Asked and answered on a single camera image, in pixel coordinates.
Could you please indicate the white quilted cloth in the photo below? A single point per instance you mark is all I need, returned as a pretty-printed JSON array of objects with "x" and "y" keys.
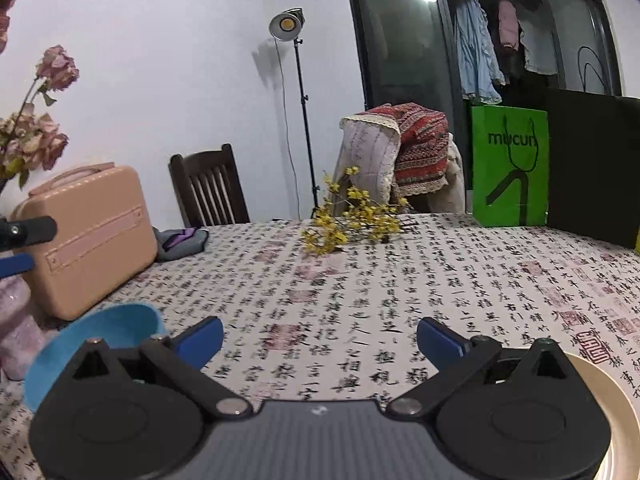
[{"x": 370, "y": 155}]

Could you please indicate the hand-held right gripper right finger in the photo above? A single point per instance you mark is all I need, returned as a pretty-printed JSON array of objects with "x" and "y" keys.
[{"x": 440, "y": 340}]

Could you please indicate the red patterned blanket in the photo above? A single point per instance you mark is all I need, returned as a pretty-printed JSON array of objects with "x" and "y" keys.
[{"x": 420, "y": 150}]

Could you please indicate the studio lamp on black stand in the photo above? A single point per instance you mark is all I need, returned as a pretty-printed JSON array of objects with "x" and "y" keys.
[{"x": 285, "y": 25}]

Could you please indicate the light blue hanging shirt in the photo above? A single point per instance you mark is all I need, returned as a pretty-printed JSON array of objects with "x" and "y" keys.
[{"x": 475, "y": 55}]

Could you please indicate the beige cloth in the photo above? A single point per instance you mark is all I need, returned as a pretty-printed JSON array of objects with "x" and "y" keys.
[{"x": 452, "y": 185}]

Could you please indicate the pink hanging garment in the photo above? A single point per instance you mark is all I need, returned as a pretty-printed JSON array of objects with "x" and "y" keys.
[{"x": 507, "y": 25}]

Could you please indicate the pink ribbed vanity suitcase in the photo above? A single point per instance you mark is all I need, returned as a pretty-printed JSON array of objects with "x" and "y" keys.
[{"x": 95, "y": 240}]

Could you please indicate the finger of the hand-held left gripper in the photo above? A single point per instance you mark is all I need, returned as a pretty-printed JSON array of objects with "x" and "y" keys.
[
  {"x": 30, "y": 230},
  {"x": 15, "y": 265}
]

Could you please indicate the green paper bag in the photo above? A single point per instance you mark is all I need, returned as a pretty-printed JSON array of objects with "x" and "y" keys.
[{"x": 480, "y": 170}]

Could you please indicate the blue bowl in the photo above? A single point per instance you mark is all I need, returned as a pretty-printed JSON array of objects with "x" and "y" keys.
[{"x": 100, "y": 325}]

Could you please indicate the calligraphy printed tablecloth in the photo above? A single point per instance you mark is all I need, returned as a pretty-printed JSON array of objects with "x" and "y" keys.
[{"x": 400, "y": 285}]

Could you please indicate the cream plate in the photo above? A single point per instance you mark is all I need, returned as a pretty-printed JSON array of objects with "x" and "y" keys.
[{"x": 615, "y": 400}]

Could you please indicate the textured pale purple vase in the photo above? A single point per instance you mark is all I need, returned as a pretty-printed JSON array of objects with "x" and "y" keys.
[{"x": 20, "y": 325}]

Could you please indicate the yellow blossom branch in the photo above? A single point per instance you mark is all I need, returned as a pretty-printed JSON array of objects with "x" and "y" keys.
[{"x": 340, "y": 225}]

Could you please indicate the dark framed sliding glass door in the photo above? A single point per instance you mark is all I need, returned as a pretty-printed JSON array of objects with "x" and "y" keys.
[{"x": 395, "y": 35}]

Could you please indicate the black paper bag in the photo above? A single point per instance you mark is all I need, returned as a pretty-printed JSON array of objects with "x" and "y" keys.
[{"x": 590, "y": 160}]

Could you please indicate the dark wooden chair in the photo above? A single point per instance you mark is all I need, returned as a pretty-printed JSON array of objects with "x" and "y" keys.
[{"x": 200, "y": 160}]

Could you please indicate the dried pink rose bouquet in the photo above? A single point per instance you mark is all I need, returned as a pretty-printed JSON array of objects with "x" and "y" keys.
[{"x": 55, "y": 65}]

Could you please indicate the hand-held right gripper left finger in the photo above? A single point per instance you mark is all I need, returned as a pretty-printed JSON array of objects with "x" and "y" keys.
[{"x": 202, "y": 335}]

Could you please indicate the grey purple folded cloth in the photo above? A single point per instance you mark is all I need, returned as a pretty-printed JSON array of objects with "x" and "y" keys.
[{"x": 180, "y": 247}]

